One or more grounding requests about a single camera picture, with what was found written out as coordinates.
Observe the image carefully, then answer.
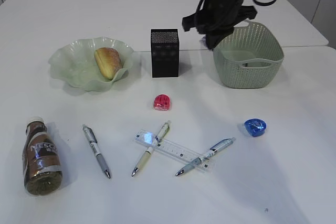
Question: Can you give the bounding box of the blue grip ballpoint pen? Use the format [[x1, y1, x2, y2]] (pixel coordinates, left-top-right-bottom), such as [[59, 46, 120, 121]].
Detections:
[[175, 137, 236, 177]]

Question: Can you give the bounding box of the cream grip ballpoint pen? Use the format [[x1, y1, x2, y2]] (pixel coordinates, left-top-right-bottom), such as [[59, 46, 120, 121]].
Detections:
[[131, 120, 171, 177]]

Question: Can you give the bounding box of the sugared bread roll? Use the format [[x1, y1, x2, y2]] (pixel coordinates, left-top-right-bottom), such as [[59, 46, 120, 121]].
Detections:
[[94, 47, 122, 80]]

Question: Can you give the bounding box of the clear plastic ruler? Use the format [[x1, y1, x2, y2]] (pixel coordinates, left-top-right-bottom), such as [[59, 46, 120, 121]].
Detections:
[[134, 130, 213, 171]]

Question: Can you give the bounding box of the grey grip ballpoint pen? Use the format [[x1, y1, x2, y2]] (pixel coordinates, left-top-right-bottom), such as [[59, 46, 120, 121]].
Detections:
[[82, 124, 112, 179]]

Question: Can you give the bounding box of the green wavy glass plate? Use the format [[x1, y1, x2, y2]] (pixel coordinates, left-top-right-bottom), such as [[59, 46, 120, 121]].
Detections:
[[48, 37, 134, 92]]

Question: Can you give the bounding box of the brown Nescafe coffee bottle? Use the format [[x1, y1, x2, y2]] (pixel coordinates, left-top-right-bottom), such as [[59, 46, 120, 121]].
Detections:
[[22, 116, 63, 196]]

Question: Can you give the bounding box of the black mesh pen holder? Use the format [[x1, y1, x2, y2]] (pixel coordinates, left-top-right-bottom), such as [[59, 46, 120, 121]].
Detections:
[[151, 29, 180, 78]]

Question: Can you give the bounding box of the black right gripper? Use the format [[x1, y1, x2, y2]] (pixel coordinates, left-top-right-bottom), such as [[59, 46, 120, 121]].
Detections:
[[182, 0, 257, 50]]

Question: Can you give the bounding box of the green woven plastic basket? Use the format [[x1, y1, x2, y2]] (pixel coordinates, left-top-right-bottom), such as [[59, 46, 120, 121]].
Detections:
[[213, 21, 284, 89]]

